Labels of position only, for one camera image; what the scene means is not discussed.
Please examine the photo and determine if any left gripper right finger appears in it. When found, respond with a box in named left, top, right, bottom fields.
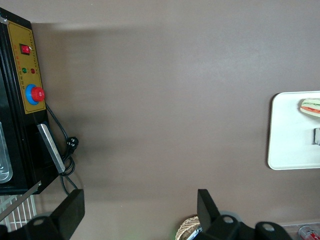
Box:
left=197, top=189, right=251, bottom=240

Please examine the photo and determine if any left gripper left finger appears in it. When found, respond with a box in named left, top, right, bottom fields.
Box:
left=23, top=189, right=85, bottom=240

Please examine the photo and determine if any metal sealer mould tray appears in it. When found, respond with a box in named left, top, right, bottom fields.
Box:
left=0, top=120, right=14, bottom=185

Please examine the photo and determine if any black tray sealing machine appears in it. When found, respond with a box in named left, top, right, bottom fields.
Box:
left=0, top=7, right=66, bottom=221

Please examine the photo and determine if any cream plastic tray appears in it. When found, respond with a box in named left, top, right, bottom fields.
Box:
left=267, top=91, right=320, bottom=171

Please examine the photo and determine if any light wicker basket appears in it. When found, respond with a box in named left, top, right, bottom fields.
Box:
left=177, top=215, right=202, bottom=240

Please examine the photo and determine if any clear acrylic bottle rack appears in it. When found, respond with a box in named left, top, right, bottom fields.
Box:
left=281, top=221, right=320, bottom=240

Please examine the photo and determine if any small wrapped triangle sandwich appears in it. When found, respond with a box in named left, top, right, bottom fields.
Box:
left=296, top=97, right=320, bottom=121

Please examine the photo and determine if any white wire basket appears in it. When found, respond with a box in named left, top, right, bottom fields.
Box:
left=0, top=194, right=38, bottom=232

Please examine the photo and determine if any black machine power cable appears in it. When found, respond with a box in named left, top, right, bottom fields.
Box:
left=44, top=102, right=79, bottom=196

